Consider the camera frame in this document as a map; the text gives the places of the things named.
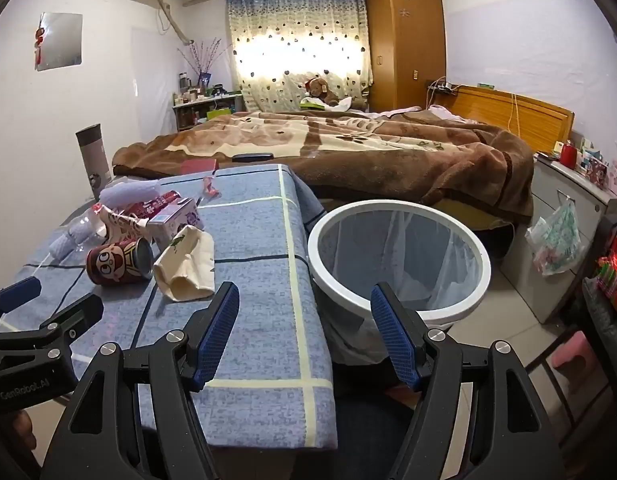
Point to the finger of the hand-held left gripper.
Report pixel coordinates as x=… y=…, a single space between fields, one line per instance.
x=18 y=292
x=63 y=317

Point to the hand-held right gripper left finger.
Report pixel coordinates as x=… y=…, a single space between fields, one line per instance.
x=216 y=330

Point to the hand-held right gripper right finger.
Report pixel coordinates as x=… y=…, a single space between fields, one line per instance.
x=393 y=330

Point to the white round trash bin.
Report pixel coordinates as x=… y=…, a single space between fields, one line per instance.
x=338 y=287

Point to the cartoon face can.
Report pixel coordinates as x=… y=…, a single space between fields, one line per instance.
x=113 y=262

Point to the clear plastic bottle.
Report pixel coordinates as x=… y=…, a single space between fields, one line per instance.
x=209 y=187
x=83 y=219

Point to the purple drink carton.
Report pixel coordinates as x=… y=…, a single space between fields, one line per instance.
x=176 y=222

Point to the red soda can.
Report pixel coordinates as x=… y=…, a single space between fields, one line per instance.
x=156 y=205

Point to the person's left hand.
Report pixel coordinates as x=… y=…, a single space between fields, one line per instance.
x=23 y=430

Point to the blue plaid tablecloth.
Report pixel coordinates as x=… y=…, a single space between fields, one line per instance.
x=253 y=270

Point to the grey thermos bottle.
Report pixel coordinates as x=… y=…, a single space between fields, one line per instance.
x=94 y=160

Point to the red booklet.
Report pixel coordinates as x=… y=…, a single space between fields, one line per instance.
x=199 y=166

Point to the brown blanket bed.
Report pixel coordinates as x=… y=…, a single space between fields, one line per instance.
x=368 y=160

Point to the pink stool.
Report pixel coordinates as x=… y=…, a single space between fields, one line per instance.
x=573 y=355

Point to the hanging plastic bag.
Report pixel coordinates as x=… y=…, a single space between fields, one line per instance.
x=555 y=242

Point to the grey nightstand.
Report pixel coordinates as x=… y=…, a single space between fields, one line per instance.
x=543 y=190

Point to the white shelf with bottles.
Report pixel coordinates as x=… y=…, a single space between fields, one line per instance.
x=198 y=107

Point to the pink bed sheet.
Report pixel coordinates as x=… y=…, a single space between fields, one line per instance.
x=438 y=110

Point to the red green plaid bag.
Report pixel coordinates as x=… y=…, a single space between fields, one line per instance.
x=615 y=265

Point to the green box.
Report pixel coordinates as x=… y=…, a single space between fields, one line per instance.
x=312 y=105

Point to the black chair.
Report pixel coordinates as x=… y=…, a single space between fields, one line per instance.
x=608 y=225

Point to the red jar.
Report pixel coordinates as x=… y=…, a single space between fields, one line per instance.
x=568 y=155

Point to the power strip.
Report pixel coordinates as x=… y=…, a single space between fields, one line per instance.
x=442 y=86

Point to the brown teddy bear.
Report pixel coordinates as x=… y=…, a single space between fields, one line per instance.
x=319 y=89

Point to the wooden bed headboard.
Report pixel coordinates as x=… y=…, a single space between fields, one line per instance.
x=528 y=115

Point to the red knot ornament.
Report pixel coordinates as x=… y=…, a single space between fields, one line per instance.
x=40 y=37

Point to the row of greeting cards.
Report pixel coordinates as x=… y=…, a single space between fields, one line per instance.
x=600 y=170

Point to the purple flower branches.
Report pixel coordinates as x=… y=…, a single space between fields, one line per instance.
x=201 y=57

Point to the wooden wardrobe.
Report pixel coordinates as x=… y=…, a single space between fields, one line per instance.
x=406 y=45

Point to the wrapped air conditioner pipe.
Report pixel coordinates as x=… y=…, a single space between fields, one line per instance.
x=174 y=22

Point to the dotted window curtain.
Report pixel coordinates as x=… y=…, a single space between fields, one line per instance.
x=288 y=20

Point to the silver wall poster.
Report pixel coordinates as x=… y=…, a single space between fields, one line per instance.
x=63 y=40

